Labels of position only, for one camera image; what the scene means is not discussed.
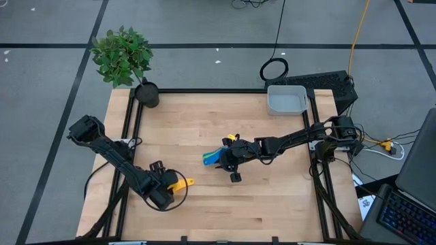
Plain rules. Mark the yellow plug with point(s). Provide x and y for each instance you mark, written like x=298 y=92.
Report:
x=386 y=144

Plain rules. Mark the grey plastic basket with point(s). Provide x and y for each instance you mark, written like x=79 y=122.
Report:
x=287 y=100

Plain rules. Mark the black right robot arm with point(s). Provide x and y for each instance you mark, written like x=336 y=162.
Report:
x=293 y=137

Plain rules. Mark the black computer case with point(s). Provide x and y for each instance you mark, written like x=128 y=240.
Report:
x=323 y=83

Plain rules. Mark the white paper sheet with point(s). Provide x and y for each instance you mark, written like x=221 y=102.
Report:
x=366 y=204

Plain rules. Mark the grey laptop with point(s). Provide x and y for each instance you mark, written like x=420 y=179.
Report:
x=420 y=163

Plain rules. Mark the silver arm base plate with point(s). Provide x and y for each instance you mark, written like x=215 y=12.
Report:
x=125 y=140
x=312 y=145

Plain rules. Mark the backlit black keyboard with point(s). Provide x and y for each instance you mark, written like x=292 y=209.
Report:
x=408 y=217

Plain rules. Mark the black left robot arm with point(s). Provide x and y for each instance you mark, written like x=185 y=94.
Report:
x=112 y=153

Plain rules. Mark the green measuring cup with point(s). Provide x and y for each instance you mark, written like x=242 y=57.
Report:
x=214 y=156

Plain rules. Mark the royal blue measuring cup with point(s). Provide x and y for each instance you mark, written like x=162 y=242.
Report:
x=209 y=160

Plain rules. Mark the yellow measuring cup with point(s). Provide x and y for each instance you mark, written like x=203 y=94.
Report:
x=182 y=184

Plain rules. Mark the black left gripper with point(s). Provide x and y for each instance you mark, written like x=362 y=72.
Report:
x=161 y=190

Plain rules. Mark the grey side desk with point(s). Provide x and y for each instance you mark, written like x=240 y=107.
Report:
x=371 y=228

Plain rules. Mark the black plant pot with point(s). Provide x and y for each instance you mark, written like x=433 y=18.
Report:
x=147 y=94

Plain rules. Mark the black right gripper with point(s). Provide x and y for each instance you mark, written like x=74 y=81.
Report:
x=243 y=149

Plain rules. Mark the green artificial plant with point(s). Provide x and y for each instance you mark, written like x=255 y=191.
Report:
x=121 y=56

